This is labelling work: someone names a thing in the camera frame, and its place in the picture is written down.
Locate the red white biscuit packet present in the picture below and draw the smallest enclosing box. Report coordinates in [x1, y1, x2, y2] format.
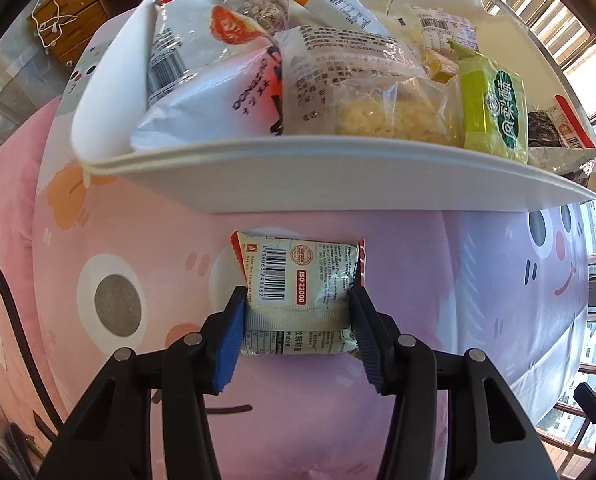
[231, 231, 366, 356]

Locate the rice crisp clear pack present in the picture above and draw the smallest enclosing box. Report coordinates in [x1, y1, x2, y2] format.
[328, 77, 463, 148]

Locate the dark jelly red-edged pack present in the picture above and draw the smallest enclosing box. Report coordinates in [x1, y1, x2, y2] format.
[528, 96, 596, 188]

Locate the green pastry packet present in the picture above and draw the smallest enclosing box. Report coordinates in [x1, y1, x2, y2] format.
[449, 41, 529, 164]

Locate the silver white snack bag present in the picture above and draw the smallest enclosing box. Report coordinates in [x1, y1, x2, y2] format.
[130, 0, 284, 152]

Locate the clear puffed snack bag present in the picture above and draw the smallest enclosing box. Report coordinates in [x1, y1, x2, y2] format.
[412, 6, 479, 52]

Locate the nut brittle clear pack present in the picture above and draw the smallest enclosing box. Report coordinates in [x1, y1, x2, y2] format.
[223, 0, 289, 35]

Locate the yellow pineapple cake pack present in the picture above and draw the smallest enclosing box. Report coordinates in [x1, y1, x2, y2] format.
[420, 49, 458, 84]

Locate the clear bread package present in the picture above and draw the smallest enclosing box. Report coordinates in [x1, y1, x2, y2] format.
[274, 25, 427, 136]

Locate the cartoon printed tablecloth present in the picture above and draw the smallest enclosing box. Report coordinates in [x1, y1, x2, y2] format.
[33, 18, 589, 479]

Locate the white plastic bin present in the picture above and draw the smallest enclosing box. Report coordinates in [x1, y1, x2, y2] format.
[71, 0, 594, 212]

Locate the pink bed sheet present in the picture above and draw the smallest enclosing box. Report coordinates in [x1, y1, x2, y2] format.
[0, 98, 66, 446]

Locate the lace covered cabinet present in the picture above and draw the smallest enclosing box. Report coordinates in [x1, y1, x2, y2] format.
[0, 15, 68, 146]

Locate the wooden desk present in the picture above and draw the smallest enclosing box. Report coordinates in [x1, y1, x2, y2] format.
[28, 0, 142, 68]

